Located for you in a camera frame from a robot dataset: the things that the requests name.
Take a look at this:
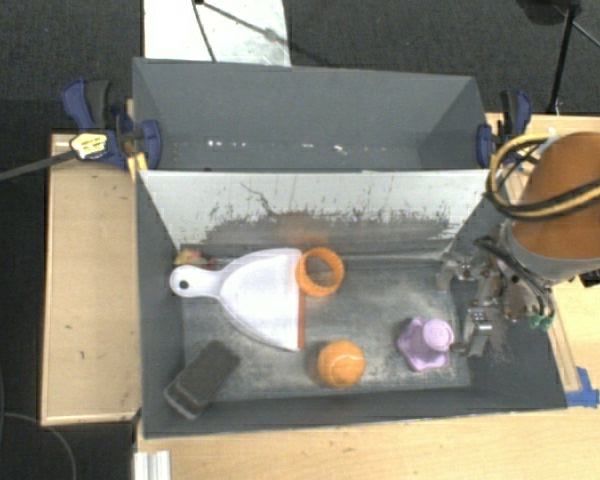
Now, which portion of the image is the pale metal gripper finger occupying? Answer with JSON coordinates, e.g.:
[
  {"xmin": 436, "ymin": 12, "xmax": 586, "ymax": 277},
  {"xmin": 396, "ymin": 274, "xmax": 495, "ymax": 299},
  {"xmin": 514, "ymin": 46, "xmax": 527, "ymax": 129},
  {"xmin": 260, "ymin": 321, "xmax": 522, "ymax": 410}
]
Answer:
[
  {"xmin": 451, "ymin": 307, "xmax": 495, "ymax": 360},
  {"xmin": 435, "ymin": 251, "xmax": 475, "ymax": 292}
]

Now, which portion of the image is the purple flower-shaped toy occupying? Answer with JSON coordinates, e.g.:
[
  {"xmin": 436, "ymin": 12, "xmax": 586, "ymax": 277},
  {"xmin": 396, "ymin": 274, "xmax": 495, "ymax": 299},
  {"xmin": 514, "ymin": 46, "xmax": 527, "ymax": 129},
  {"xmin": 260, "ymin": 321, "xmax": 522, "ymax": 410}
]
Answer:
[{"xmin": 395, "ymin": 316, "xmax": 456, "ymax": 373}]

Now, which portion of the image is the orange ball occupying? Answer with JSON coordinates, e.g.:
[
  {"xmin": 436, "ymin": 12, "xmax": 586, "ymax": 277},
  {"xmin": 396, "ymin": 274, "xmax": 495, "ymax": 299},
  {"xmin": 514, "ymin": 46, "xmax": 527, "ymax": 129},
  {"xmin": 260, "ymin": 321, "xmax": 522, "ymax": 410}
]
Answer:
[{"xmin": 316, "ymin": 339, "xmax": 367, "ymax": 390}]

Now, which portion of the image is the white dustpan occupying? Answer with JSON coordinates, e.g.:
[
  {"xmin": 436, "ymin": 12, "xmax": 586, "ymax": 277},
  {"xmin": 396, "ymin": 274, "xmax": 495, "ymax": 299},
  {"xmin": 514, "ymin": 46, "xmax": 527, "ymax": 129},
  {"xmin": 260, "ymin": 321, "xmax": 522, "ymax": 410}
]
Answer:
[{"xmin": 168, "ymin": 247, "xmax": 309, "ymax": 353}]

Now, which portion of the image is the grey metal bin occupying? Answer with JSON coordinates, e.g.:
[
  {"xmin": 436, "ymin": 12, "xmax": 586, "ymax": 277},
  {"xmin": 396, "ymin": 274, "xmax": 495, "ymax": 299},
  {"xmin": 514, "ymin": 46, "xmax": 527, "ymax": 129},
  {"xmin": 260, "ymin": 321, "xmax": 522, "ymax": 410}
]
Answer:
[{"xmin": 131, "ymin": 56, "xmax": 569, "ymax": 440}]

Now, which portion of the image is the small yellow and pink toy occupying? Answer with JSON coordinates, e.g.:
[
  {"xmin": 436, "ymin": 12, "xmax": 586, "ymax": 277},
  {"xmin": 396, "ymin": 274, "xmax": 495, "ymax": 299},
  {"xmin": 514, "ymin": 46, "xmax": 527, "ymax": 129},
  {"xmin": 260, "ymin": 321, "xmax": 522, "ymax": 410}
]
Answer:
[{"xmin": 173, "ymin": 248, "xmax": 217, "ymax": 270}]

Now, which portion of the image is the black flat block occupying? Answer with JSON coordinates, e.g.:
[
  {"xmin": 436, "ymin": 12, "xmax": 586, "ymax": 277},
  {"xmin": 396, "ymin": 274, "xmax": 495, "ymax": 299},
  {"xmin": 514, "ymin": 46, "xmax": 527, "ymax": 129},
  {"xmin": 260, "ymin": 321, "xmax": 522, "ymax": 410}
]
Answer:
[{"xmin": 162, "ymin": 339, "xmax": 242, "ymax": 421}]

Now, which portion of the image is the pale wood board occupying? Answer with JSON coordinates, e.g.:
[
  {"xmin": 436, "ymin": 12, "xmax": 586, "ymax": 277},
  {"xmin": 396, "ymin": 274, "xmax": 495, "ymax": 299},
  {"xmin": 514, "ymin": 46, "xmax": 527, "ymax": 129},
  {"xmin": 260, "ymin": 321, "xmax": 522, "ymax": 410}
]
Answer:
[{"xmin": 39, "ymin": 130, "xmax": 144, "ymax": 427}]

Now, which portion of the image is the orange ring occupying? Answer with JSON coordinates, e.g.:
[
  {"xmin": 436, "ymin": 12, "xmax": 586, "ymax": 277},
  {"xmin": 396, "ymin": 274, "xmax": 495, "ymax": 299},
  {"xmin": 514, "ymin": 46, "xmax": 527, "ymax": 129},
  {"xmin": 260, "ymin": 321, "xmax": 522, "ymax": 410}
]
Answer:
[{"xmin": 295, "ymin": 246, "xmax": 346, "ymax": 299}]

